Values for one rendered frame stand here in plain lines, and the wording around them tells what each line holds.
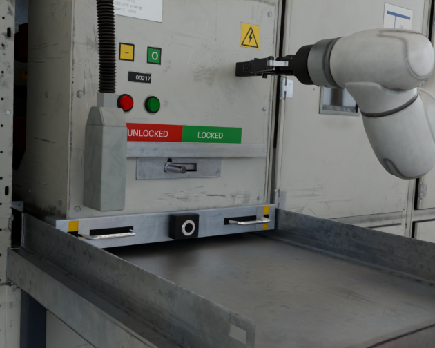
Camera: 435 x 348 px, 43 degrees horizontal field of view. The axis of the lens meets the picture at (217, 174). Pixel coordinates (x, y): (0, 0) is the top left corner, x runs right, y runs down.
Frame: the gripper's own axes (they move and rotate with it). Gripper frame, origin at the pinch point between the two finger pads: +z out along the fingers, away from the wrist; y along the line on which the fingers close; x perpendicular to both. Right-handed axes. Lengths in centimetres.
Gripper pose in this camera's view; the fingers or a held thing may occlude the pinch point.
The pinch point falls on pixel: (248, 68)
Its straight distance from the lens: 120.3
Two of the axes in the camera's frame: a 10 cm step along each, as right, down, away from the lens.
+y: 7.9, -0.2, 6.2
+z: -6.2, -1.1, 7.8
